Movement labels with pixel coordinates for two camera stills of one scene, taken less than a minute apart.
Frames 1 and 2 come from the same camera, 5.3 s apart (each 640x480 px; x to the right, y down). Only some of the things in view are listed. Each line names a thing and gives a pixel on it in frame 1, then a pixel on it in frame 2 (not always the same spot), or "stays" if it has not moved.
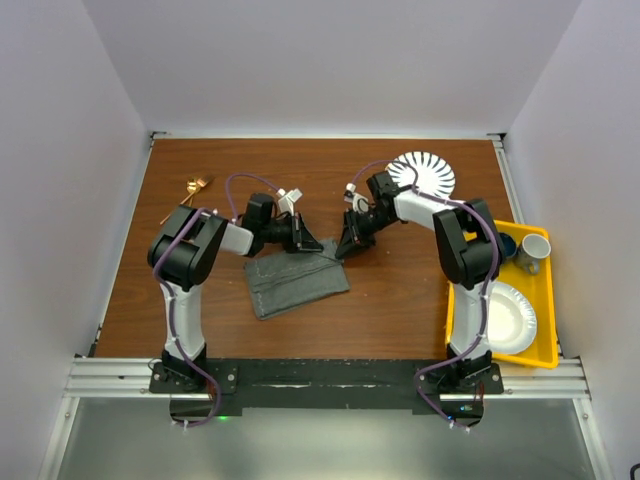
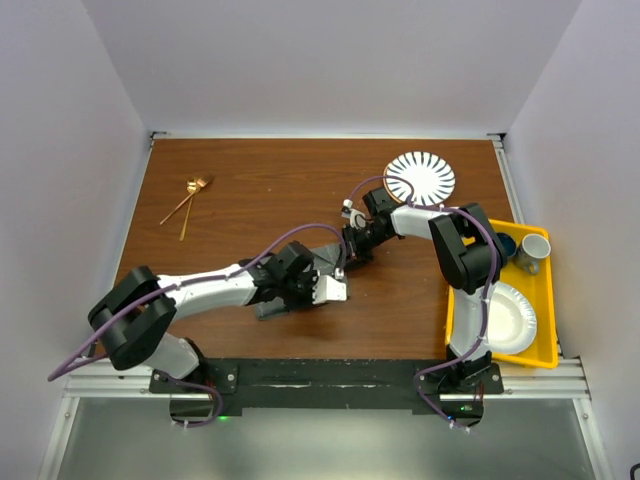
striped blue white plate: [431, 173] stays
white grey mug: [532, 248] stays
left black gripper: [299, 239] → [307, 301]
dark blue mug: [508, 245] stays
